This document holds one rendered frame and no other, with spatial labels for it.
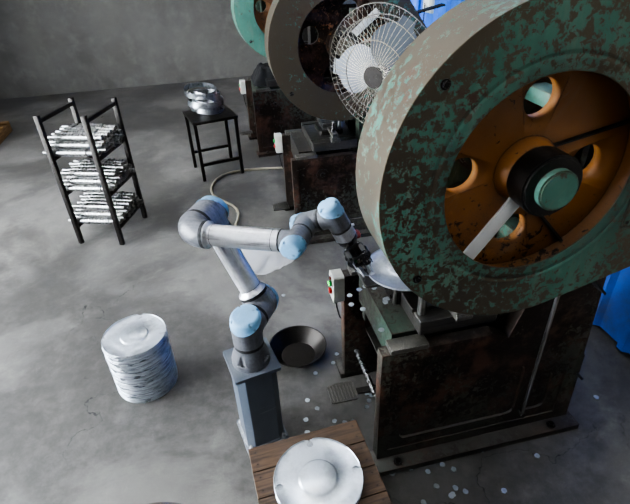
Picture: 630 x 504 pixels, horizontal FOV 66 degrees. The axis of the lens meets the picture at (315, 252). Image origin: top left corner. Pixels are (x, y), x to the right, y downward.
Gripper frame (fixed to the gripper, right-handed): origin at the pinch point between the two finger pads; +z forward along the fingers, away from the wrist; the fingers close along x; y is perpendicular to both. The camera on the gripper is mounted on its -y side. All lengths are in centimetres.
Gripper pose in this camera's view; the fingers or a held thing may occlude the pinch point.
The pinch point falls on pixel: (366, 271)
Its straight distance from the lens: 178.8
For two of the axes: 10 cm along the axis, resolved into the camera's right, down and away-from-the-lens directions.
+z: 4.4, 6.8, 5.9
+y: 2.6, 5.3, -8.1
